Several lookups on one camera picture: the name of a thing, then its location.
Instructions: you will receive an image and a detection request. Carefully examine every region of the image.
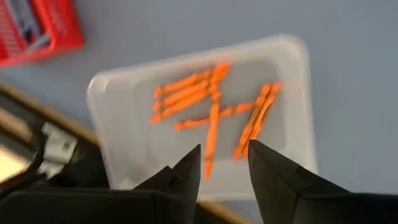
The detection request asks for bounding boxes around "blue-grey table mat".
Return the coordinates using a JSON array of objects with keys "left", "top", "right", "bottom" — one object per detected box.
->
[{"left": 0, "top": 0, "right": 398, "bottom": 224}]

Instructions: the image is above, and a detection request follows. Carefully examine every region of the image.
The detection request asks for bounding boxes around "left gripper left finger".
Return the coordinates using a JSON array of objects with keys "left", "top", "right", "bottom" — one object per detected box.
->
[{"left": 0, "top": 144, "right": 202, "bottom": 224}]

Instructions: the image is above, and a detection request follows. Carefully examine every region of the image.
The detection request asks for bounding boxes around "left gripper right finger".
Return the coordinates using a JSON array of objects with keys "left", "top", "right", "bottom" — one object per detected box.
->
[{"left": 248, "top": 139, "right": 398, "bottom": 224}]

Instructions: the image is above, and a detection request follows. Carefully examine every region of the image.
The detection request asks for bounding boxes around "red mesh basket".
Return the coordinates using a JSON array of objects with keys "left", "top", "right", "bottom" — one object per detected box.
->
[{"left": 0, "top": 0, "right": 86, "bottom": 68}]

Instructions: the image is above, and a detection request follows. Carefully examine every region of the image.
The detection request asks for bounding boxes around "clear plastic bin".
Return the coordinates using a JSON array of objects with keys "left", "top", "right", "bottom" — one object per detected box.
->
[{"left": 86, "top": 34, "right": 318, "bottom": 202}]

